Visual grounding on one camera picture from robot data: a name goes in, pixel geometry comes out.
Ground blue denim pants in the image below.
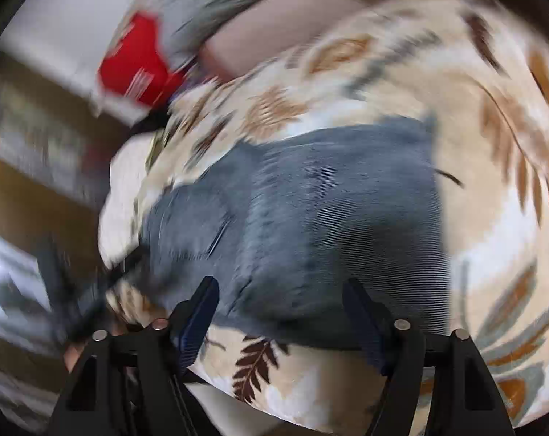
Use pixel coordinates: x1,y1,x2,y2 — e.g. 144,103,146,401
141,116,452,365

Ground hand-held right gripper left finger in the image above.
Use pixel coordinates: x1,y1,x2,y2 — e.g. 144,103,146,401
48,276,221,436

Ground grey quilted pillow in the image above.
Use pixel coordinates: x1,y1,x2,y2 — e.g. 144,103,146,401
159,0,343,72

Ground leaf print blanket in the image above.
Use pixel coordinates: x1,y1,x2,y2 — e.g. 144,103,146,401
99,0,549,436

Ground red shopping bag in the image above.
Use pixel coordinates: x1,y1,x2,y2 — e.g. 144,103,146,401
97,13,185,108

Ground pink brown cushion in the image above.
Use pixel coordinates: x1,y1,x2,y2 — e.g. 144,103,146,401
199,0,375,81

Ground white small print sheet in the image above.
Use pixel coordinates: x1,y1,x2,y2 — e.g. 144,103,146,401
99,134,167,269

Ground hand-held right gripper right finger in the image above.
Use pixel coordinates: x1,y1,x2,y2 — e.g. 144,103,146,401
342,278,516,436

